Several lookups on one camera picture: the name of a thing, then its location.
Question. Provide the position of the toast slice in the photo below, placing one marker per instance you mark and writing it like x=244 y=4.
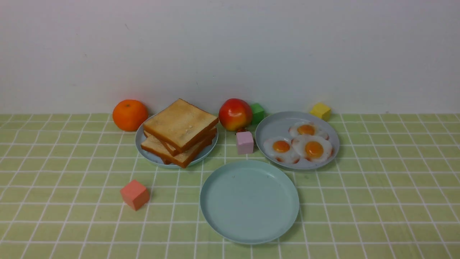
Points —
x=172 y=150
x=181 y=124
x=153 y=145
x=165 y=161

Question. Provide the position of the fried egg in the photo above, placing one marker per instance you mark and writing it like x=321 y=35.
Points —
x=307 y=128
x=315 y=149
x=281 y=150

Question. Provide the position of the red yellow apple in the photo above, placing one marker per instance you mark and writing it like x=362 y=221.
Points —
x=235 y=114

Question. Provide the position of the pink cube block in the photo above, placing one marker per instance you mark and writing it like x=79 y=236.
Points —
x=244 y=142

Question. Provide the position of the green cube block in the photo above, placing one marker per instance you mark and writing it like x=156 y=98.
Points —
x=258 y=113

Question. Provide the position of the blue bread plate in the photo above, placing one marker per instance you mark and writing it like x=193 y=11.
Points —
x=140 y=137

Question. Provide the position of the grey-blue egg plate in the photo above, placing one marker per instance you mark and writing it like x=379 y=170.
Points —
x=277 y=125

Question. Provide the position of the teal front plate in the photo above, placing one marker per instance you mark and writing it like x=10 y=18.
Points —
x=249 y=202

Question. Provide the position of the yellow cube block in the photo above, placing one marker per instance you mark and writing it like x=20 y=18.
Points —
x=321 y=111

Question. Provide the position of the orange fruit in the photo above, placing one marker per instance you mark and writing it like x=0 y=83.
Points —
x=129 y=115

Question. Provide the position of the salmon red cube block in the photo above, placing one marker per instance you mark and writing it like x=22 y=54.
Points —
x=135 y=194

